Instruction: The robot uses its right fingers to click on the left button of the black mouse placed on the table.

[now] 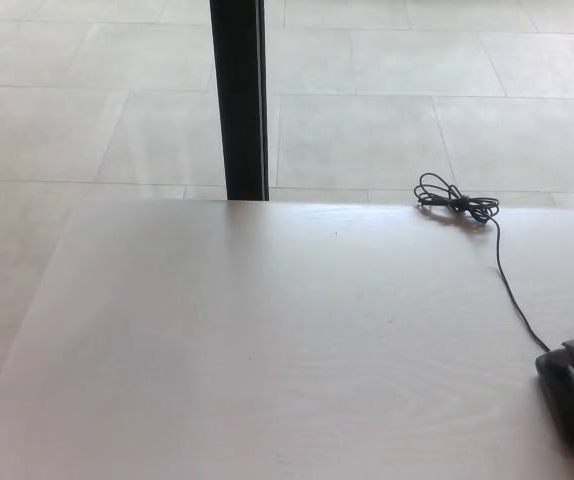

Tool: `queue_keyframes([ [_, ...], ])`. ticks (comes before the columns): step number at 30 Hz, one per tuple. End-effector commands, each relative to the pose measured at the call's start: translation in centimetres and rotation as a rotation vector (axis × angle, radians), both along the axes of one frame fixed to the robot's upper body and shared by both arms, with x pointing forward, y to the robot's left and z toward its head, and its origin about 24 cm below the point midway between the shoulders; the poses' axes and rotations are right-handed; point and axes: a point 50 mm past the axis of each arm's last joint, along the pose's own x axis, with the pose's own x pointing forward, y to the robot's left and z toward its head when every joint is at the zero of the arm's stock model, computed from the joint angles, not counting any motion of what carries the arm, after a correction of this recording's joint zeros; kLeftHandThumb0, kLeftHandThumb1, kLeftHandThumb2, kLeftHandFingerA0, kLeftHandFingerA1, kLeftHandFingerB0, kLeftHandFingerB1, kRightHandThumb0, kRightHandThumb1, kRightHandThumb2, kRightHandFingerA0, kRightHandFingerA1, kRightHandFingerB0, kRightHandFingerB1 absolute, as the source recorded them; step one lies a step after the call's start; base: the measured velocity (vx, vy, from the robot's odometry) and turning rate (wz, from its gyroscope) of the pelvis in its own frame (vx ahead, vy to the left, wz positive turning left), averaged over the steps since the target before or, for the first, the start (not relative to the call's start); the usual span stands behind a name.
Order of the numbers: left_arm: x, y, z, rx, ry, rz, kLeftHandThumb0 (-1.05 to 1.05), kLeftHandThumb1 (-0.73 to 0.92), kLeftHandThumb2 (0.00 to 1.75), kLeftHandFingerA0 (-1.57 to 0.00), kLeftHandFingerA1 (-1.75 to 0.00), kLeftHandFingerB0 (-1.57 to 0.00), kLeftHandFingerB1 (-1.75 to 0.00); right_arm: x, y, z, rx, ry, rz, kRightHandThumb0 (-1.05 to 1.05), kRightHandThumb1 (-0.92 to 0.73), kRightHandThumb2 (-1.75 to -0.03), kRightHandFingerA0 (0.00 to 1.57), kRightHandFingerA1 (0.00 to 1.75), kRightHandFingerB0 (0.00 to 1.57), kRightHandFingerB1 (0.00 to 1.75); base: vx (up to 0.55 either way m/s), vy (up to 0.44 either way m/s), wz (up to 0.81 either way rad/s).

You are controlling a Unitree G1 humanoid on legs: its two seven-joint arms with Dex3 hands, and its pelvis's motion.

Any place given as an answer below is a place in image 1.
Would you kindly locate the black vertical pillar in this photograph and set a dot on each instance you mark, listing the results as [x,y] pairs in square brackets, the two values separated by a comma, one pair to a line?
[239,100]

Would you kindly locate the black computer mouse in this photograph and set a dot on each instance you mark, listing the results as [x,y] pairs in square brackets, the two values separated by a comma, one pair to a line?
[563,402]

